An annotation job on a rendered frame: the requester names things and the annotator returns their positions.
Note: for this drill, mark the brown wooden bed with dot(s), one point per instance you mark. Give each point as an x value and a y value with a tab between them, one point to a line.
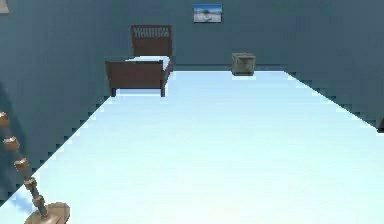
136	74

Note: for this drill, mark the olive wooden box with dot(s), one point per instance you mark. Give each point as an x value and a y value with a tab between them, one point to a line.
243	63

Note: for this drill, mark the dark furniture edge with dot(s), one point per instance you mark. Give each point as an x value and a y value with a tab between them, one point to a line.
381	126

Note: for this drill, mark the framed blue wall picture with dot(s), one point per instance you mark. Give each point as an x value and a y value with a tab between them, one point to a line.
207	13

